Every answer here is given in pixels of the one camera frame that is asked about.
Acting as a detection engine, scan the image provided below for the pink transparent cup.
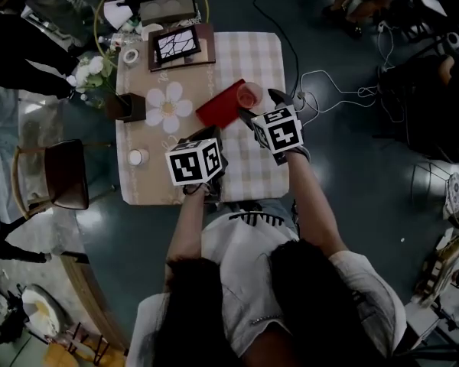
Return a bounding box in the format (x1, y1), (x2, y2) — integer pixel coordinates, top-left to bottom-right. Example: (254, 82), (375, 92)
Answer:
(236, 82), (263, 109)

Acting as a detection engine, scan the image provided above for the person's white shirt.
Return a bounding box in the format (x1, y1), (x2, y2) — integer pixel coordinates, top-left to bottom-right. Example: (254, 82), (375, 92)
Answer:
(125, 204), (407, 367)

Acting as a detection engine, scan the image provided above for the black cable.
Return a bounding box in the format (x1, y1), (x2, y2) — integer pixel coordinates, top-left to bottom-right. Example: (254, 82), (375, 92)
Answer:
(252, 0), (301, 96)

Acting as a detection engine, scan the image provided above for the person's left forearm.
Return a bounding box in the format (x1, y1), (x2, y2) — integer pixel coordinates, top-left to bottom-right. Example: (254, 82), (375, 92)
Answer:
(165, 184), (212, 264)

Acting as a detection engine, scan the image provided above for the small white candle jar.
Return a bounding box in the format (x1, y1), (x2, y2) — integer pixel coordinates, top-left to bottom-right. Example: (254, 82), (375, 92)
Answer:
(127, 148), (150, 167)

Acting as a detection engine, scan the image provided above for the brown wooden chair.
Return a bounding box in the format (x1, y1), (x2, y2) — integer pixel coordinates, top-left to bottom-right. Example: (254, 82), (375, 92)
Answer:
(10, 138), (90, 220)

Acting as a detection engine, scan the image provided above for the brown square flower pot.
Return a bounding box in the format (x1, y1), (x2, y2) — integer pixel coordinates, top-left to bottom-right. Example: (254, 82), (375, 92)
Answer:
(104, 92), (148, 124)

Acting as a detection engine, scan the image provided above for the brown wooden frame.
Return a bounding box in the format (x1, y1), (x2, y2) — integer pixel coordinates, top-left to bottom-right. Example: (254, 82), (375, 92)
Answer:
(148, 22), (216, 73)

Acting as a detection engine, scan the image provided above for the yellow round wire rack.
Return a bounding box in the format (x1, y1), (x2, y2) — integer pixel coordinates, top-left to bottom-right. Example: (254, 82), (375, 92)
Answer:
(93, 0), (210, 70)

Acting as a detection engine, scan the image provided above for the beige floral table runner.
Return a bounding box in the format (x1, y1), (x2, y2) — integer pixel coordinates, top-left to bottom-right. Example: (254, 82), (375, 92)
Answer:
(115, 31), (223, 206)

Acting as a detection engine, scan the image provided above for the grey box with round holes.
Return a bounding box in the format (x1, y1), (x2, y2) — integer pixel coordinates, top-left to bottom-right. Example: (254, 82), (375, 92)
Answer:
(138, 0), (198, 27)

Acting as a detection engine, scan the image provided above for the white tape roll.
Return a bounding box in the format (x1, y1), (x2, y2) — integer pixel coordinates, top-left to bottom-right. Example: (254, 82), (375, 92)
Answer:
(122, 47), (140, 66)

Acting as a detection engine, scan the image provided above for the clear plastic bottle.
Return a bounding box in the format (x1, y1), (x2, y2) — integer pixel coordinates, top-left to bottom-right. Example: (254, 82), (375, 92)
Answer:
(98, 32), (139, 50)

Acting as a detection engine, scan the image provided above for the white folded paper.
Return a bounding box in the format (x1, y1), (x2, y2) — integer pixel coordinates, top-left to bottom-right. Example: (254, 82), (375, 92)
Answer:
(103, 0), (135, 31)

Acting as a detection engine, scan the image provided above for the white flower bouquet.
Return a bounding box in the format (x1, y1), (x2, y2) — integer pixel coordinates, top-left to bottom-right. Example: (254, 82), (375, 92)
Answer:
(65, 49), (119, 109)

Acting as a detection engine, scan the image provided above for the wooden box clutter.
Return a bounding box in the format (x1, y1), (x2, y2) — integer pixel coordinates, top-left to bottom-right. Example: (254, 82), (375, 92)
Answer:
(415, 234), (459, 307)

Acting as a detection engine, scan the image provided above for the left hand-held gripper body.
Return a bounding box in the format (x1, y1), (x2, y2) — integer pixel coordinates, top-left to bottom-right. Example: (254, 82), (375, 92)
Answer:
(164, 125), (229, 202)

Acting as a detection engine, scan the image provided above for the person's right forearm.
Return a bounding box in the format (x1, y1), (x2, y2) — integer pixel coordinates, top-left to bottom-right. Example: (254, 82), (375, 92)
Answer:
(285, 150), (348, 258)

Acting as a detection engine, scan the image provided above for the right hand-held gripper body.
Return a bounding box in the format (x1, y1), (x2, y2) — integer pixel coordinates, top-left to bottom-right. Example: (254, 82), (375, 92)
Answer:
(251, 105), (311, 167)

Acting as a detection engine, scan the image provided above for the checkered tablecloth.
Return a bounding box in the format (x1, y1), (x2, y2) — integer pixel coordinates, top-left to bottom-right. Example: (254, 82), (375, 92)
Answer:
(213, 31), (291, 203)

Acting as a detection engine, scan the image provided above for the black bag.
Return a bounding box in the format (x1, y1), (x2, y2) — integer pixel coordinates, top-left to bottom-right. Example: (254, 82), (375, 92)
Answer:
(377, 54), (459, 162)

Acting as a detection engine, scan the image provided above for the plate with food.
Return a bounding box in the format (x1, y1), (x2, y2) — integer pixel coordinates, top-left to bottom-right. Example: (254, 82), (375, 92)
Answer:
(20, 284), (63, 340)

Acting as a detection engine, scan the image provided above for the white cable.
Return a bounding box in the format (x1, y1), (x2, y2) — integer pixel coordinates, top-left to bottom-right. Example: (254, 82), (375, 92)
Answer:
(297, 20), (407, 126)

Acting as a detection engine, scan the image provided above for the red tray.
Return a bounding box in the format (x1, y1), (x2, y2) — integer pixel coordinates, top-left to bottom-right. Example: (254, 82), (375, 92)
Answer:
(195, 78), (248, 130)

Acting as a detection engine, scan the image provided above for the black framed picture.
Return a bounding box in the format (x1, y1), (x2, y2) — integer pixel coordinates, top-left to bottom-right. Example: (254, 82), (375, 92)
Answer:
(152, 24), (202, 67)

